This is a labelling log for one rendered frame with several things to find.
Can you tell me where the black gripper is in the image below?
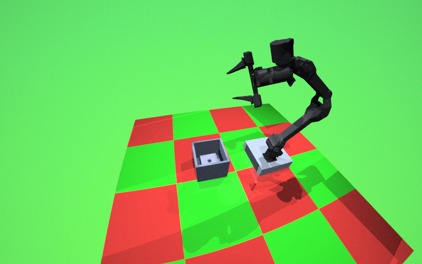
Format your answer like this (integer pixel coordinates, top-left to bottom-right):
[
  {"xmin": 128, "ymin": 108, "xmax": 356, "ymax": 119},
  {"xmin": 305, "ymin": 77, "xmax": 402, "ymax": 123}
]
[{"xmin": 226, "ymin": 51, "xmax": 275, "ymax": 108}]

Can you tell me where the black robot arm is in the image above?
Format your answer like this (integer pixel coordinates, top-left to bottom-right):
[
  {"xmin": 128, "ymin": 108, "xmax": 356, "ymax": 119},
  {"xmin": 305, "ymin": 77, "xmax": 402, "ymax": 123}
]
[{"xmin": 263, "ymin": 38, "xmax": 332, "ymax": 163}]

